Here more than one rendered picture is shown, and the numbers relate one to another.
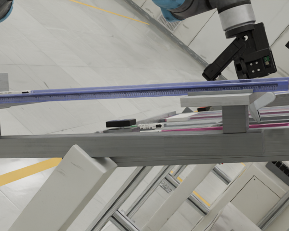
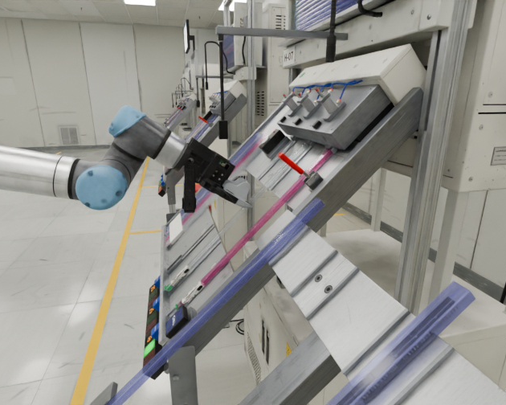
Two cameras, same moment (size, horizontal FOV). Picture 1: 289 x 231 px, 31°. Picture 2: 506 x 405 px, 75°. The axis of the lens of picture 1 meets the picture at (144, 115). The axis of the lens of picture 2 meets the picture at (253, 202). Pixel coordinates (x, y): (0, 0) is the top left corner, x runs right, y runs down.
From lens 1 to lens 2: 0.48 m
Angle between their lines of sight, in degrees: 24
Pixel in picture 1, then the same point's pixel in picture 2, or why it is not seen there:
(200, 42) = (101, 137)
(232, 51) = (191, 177)
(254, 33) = (195, 151)
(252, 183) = (226, 205)
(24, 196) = (114, 353)
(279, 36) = (140, 97)
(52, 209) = not seen: outside the picture
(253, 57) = (211, 169)
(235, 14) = (169, 151)
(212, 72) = (190, 205)
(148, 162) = (223, 322)
